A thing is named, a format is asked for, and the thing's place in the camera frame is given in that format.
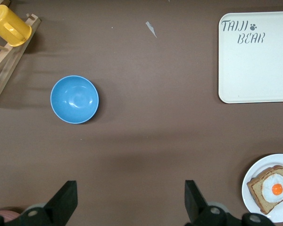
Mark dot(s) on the blue bowl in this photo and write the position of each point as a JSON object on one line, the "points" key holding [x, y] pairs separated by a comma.
{"points": [[74, 100]]}

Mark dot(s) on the yellow mug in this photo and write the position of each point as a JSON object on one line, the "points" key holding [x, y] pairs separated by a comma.
{"points": [[7, 23]]}

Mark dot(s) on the cream bear print tray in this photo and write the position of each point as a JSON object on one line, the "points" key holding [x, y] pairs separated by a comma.
{"points": [[254, 70]]}

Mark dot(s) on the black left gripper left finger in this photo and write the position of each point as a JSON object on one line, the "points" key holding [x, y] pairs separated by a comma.
{"points": [[61, 202]]}

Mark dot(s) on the small white paper scrap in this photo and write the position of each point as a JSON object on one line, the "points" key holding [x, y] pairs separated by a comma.
{"points": [[151, 27]]}

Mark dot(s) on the wooden mug rack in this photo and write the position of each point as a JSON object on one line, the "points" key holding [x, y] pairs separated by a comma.
{"points": [[9, 61]]}

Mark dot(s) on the toast slice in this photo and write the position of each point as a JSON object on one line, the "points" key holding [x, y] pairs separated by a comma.
{"points": [[257, 190]]}

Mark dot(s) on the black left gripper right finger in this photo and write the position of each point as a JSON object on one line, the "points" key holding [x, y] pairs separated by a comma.
{"points": [[195, 204]]}

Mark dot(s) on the fried egg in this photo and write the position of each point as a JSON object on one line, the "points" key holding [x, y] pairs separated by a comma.
{"points": [[277, 188]]}

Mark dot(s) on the white round plate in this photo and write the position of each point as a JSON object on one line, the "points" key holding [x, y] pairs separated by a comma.
{"points": [[252, 202]]}

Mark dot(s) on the pink bowl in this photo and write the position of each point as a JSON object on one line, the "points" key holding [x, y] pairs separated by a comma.
{"points": [[7, 213]]}

